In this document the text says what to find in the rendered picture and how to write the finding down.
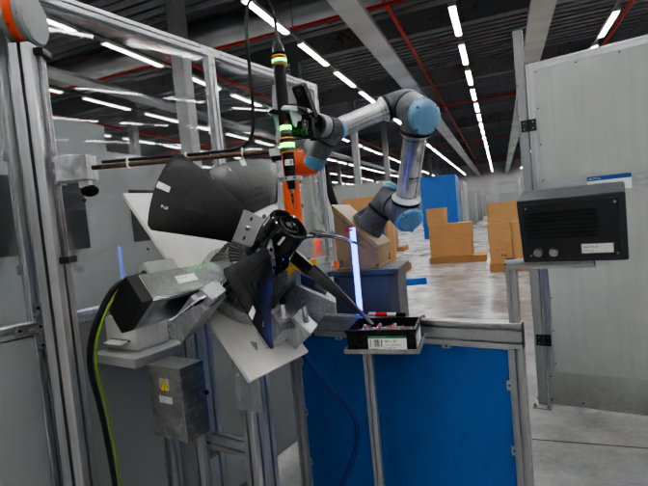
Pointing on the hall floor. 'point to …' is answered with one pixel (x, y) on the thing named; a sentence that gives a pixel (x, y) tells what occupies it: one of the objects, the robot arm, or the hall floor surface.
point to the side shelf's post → (173, 462)
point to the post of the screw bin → (373, 419)
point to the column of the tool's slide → (53, 277)
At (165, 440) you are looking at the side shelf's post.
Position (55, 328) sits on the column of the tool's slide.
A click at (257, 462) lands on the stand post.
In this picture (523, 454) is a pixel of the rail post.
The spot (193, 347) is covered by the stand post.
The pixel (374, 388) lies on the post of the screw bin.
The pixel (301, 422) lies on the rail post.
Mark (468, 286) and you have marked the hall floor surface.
